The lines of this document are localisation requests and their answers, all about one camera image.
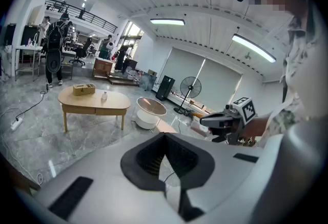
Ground person's right forearm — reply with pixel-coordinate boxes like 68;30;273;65
243;111;272;139

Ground woven tissue box organizer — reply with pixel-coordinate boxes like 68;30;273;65
72;83;96;96

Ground pack of water bottles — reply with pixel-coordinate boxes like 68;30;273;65
127;69;144;82

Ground grey window blinds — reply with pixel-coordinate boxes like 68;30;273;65
156;47;243;114

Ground white power strip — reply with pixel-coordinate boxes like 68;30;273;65
10;118;24;131

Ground black pedestal fan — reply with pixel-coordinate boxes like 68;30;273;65
173;76;202;115

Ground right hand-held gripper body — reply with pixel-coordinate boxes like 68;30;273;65
222;96;257;146

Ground wooden oval coffee table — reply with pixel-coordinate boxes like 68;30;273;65
57;85;131;133

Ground dark wooden side cabinet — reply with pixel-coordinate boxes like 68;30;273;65
0;155;42;196

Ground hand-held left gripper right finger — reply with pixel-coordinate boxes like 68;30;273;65
163;132;264;224

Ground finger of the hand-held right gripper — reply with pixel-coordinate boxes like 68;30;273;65
209;127;229;143
199;112;230;128

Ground low wooden cabinet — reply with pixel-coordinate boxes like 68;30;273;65
92;57;114;79

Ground person's patterned shirt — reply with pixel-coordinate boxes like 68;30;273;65
258;5;323;147

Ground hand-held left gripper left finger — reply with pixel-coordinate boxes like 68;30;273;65
33;132;185;224

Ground black office chair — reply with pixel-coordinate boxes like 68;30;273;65
69;37;92;66

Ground black metal railing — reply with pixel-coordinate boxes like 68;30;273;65
45;0;118;34

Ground white floor cable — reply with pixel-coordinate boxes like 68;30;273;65
0;107;45;186

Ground white high table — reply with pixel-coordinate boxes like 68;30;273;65
14;45;43;82

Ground black floor cable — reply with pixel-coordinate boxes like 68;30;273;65
15;88;49;120

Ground black tower appliance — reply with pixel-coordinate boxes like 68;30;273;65
155;75;176;101

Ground long ceiling light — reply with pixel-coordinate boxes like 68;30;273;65
150;18;186;26
232;33;277;63

